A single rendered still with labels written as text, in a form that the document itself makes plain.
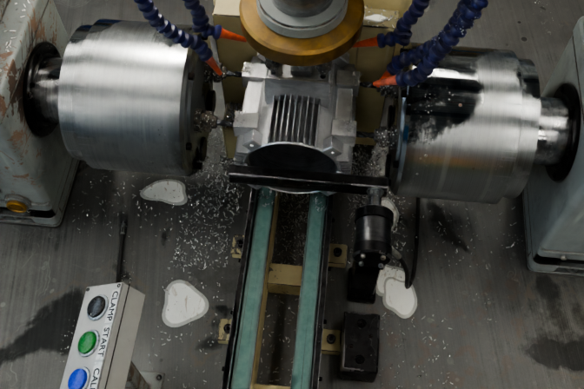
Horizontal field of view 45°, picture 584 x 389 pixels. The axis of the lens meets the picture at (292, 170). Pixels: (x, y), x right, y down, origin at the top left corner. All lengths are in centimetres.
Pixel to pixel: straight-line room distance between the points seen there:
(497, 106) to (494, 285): 39
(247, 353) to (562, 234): 55
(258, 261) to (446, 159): 35
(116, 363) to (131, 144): 33
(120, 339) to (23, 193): 42
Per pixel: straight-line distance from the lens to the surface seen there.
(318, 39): 99
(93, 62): 111
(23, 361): 132
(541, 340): 132
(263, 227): 119
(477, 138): 106
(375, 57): 121
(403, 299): 128
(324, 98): 110
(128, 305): 101
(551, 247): 129
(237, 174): 112
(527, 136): 109
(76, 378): 99
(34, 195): 131
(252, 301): 114
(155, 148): 110
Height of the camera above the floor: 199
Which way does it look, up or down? 59 degrees down
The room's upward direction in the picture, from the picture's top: straight up
